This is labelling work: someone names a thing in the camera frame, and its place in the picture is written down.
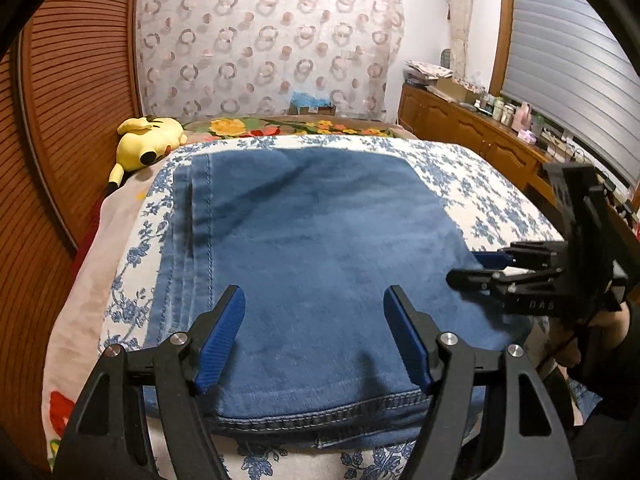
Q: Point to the red cloth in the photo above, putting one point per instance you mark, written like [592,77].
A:
[87,240]

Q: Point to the stack of patterned papers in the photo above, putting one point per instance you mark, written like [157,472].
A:
[425,71]

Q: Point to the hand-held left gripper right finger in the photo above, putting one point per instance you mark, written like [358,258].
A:
[407,340]

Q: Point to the row of small bottles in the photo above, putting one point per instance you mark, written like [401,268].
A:
[495,109]

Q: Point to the circle patterned sheer curtain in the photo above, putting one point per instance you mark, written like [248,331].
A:
[270,35]

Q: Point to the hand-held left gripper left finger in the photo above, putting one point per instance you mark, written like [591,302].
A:
[220,345]

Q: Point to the wooden sideboard cabinet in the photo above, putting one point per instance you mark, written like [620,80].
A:
[450,120]

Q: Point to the cream blanket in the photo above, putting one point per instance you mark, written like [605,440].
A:
[85,285]

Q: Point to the small cardboard box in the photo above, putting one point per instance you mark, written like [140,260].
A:
[312,110]

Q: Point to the wooden window frame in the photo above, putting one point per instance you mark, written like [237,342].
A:
[501,25]

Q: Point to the blue denim pants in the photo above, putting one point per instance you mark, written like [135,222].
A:
[320,260]

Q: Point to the colourful flower blanket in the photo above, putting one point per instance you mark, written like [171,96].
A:
[230,127]

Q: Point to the yellow plush toy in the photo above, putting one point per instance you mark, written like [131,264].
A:
[145,142]

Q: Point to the blue floral bedsheet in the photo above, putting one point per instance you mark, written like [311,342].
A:
[475,195]

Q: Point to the small pink box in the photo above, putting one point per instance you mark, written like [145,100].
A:
[527,136]

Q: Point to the pink bottle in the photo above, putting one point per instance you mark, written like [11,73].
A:
[522,116]

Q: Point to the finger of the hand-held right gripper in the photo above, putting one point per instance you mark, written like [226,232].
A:
[480,280]
[492,260]

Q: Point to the person's right hand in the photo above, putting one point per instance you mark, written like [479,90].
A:
[615,325]

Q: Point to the cream lace curtain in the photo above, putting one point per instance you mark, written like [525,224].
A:
[459,10]

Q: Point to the open cardboard box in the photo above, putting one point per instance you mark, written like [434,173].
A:
[457,90]

